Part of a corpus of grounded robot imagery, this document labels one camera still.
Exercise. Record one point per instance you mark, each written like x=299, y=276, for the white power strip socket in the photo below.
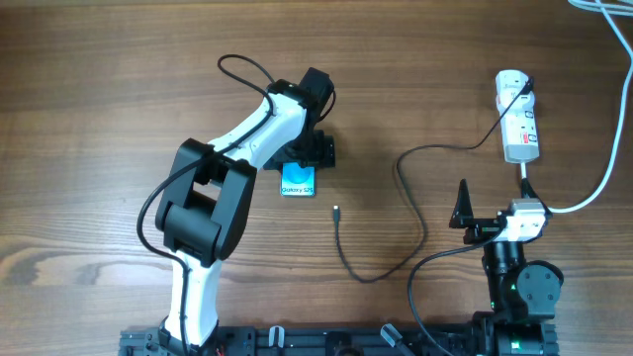
x=515, y=102

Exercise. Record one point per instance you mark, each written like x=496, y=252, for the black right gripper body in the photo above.
x=482, y=230

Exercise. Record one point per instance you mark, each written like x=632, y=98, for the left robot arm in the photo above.
x=204, y=210

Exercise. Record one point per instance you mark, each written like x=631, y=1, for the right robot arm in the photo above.
x=523, y=294

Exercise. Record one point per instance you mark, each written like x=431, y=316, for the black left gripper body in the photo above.
x=307, y=150

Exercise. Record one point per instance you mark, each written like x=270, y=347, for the teal screen smartphone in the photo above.
x=297, y=181

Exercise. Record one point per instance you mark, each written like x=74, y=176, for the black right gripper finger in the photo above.
x=462, y=216
x=528, y=192

